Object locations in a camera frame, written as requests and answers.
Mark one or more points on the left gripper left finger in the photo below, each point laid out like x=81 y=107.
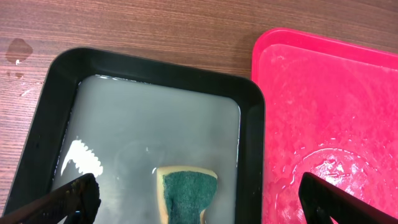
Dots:
x=75 y=202

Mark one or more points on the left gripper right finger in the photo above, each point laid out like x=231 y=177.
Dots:
x=323 y=202

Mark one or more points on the black tray with water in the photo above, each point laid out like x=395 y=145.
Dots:
x=120 y=118

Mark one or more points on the red plastic tray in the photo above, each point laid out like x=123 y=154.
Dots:
x=331 y=109

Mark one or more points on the green yellow sponge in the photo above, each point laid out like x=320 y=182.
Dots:
x=184 y=193

